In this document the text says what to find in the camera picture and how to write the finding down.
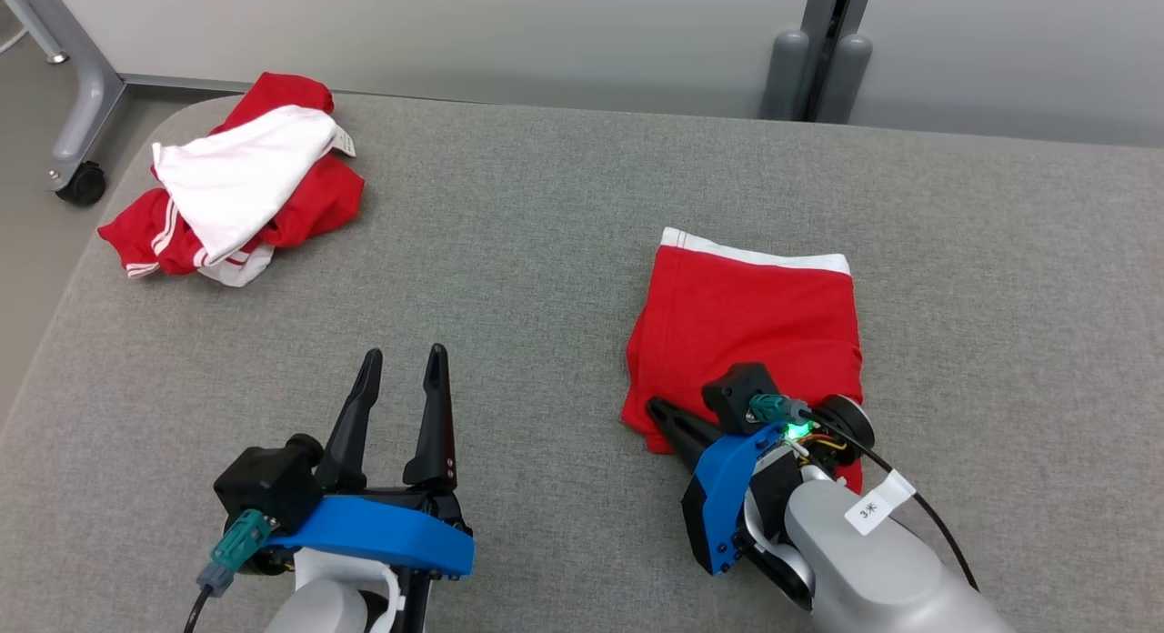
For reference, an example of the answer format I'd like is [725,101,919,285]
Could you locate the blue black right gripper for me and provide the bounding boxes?
[644,397,801,577]

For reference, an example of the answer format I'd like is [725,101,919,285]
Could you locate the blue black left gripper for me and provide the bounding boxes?
[268,344,477,584]

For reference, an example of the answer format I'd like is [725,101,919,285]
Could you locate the red shorts with white trim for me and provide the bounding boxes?
[621,226,865,496]

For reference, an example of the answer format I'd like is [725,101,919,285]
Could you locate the red white jersey number 23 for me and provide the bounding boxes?
[97,72,366,288]

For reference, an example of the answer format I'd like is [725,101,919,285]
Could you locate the black caster wheel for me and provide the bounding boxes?
[55,160,107,206]

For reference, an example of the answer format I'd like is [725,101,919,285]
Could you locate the black right cable teal plug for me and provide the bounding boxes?
[748,394,981,590]

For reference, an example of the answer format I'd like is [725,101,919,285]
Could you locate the black cable teal plug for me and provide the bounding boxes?
[748,394,981,590]
[182,510,274,633]

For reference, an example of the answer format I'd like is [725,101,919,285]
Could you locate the black left cable teal plug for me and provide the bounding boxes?
[182,510,274,633]

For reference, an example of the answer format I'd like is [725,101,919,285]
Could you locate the white cable label tag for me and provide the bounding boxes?
[844,469,916,537]

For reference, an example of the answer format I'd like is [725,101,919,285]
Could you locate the grey rounded post cylinder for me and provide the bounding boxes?
[816,35,874,125]
[760,30,812,122]

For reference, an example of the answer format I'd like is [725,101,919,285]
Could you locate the grey metal frame leg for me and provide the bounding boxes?
[0,0,128,193]

